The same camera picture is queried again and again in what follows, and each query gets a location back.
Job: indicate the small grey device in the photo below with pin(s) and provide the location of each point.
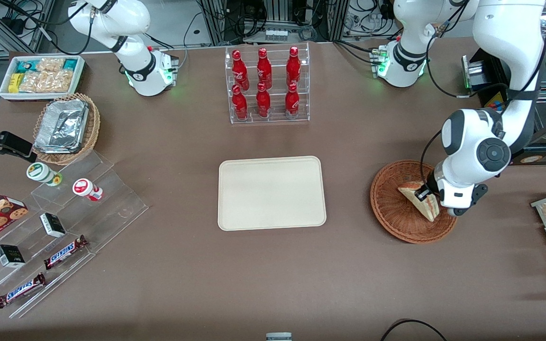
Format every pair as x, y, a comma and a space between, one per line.
278, 336

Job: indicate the brown wicker basket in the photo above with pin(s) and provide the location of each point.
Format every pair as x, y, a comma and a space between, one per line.
396, 218

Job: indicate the cream plastic tray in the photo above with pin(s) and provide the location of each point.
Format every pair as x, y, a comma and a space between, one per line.
273, 194

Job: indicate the teal snack pack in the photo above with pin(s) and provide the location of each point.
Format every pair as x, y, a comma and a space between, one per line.
70, 64
26, 65

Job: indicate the white plastic snack bin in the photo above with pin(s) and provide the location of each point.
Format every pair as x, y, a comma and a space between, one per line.
79, 78

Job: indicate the clear acrylic bottle rack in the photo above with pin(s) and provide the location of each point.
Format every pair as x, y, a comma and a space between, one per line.
275, 118

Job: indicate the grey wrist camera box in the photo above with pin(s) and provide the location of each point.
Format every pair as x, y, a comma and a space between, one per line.
459, 211

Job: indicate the Snickers chocolate bar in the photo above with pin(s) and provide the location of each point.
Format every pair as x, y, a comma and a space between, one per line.
21, 290
66, 252

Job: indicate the clear acrylic tiered shelf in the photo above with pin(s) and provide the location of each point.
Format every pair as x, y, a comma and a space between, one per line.
112, 199

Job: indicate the silver electronic box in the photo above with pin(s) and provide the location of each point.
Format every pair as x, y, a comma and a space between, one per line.
476, 73

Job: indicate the red lidded yogurt cup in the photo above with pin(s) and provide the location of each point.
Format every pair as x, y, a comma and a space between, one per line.
86, 188

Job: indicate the silver foil pack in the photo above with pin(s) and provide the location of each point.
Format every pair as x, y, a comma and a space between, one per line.
62, 132
71, 105

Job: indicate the yellow snack pack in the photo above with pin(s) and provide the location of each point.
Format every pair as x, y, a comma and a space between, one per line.
14, 83

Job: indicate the small black carton box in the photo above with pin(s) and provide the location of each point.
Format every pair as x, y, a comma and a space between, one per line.
10, 256
53, 225

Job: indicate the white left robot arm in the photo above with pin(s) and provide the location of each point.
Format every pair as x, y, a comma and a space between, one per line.
505, 47

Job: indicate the triangular sandwich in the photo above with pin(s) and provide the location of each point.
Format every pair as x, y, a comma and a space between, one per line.
420, 206

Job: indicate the white power strip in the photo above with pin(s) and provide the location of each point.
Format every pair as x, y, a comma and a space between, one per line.
276, 34

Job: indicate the green sunflower lidded cup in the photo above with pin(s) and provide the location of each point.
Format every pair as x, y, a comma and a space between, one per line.
40, 173

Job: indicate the clear cracker bag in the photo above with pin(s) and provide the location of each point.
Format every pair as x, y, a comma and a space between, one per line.
33, 83
50, 65
59, 81

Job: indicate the light wicker basket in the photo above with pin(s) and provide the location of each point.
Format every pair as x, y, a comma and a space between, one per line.
92, 128

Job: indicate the red cola bottle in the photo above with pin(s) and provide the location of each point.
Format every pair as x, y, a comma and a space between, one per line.
263, 102
292, 102
264, 68
240, 71
293, 66
240, 105

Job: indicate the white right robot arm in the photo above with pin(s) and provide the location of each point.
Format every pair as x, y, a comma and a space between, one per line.
135, 66

